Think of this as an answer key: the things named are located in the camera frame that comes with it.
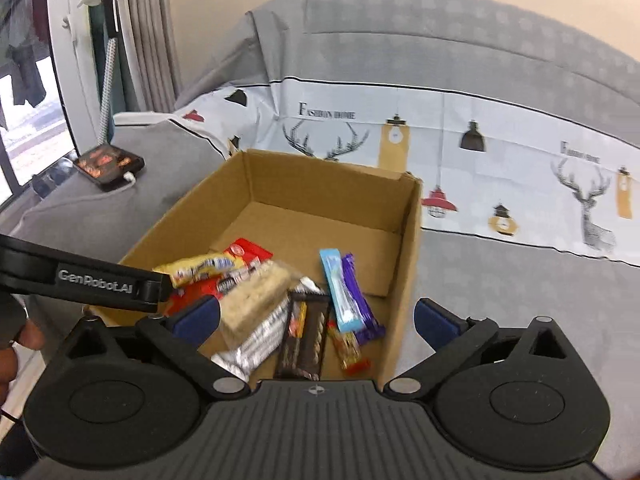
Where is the white window frame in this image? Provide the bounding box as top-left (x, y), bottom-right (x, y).
top-left (45, 0), bottom-right (108, 156)

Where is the silver bar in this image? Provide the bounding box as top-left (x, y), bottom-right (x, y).
top-left (210, 292), bottom-right (296, 383)

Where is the orange red snack bar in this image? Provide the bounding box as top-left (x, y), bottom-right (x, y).
top-left (325, 320), bottom-right (372, 373)

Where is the dark brown chocolate bar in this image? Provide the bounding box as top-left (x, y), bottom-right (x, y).
top-left (272, 290), bottom-right (332, 382)

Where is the person's left hand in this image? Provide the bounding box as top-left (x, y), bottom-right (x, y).
top-left (0, 321), bottom-right (46, 405)

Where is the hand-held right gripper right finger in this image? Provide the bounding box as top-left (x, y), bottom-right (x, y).
top-left (382, 297), bottom-right (576, 401)

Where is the cardboard box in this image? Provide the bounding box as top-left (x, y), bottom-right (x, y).
top-left (87, 149), bottom-right (425, 393)

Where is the yellow snack packet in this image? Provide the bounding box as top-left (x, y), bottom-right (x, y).
top-left (152, 254), bottom-right (236, 288)

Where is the white rice cracker packet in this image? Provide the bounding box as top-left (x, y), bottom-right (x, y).
top-left (217, 260), bottom-right (306, 351)

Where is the black smartphone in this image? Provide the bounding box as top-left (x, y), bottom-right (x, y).
top-left (72, 142), bottom-right (146, 192)

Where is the purple chocolate bar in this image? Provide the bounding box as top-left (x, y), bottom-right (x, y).
top-left (341, 253), bottom-right (387, 345)

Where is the red gold snack packet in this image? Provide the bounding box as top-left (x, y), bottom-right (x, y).
top-left (162, 280), bottom-right (226, 318)

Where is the light blue snack bar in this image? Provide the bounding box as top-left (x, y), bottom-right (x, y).
top-left (319, 248), bottom-right (365, 333)

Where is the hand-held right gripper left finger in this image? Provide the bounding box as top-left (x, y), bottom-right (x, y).
top-left (62, 294), bottom-right (251, 401)

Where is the black garment steamer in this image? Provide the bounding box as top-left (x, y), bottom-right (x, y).
top-left (75, 0), bottom-right (121, 146)

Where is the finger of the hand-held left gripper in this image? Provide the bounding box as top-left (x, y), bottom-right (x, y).
top-left (0, 234), bottom-right (168, 282)
top-left (131, 272), bottom-right (172, 317)

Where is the grey printed bedsheet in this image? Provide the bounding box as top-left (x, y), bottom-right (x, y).
top-left (172, 0), bottom-right (640, 411)

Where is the dark hanging garment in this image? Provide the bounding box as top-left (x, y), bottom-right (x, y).
top-left (0, 0), bottom-right (48, 108)

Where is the grey quilt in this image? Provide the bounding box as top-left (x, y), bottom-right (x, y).
top-left (0, 119), bottom-right (236, 321)

